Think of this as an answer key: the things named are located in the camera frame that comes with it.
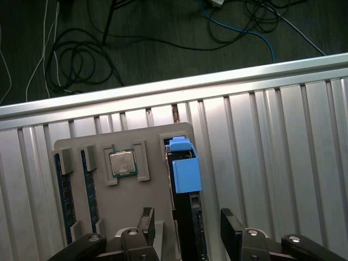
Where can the RAM stick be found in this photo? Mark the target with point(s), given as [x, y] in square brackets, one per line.
[65, 195]
[91, 190]

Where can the silver CPU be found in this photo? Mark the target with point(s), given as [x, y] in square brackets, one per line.
[123, 163]

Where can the grey parts rack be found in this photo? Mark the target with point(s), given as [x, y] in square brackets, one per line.
[127, 201]

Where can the hard disk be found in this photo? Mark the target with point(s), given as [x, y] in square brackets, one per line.
[187, 176]

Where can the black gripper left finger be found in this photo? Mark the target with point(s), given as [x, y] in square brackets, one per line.
[146, 225]

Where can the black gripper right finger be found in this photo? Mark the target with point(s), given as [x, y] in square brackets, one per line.
[231, 231]

